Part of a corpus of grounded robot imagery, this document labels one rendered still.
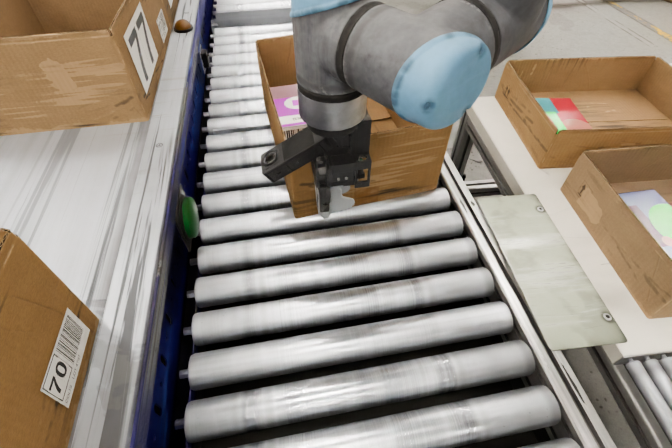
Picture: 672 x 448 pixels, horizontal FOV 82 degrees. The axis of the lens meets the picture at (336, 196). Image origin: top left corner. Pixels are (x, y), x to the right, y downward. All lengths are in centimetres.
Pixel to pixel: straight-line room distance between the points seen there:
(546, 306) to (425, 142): 32
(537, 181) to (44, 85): 92
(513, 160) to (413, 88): 59
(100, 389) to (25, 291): 13
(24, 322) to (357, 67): 37
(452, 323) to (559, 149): 44
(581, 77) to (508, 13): 76
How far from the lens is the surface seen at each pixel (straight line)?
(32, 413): 45
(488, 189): 132
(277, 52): 97
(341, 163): 55
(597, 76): 123
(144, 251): 57
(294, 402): 59
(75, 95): 82
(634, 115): 120
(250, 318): 64
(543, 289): 73
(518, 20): 47
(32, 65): 81
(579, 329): 71
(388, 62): 38
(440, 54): 36
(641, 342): 75
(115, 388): 49
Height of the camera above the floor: 131
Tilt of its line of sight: 47 degrees down
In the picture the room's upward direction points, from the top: straight up
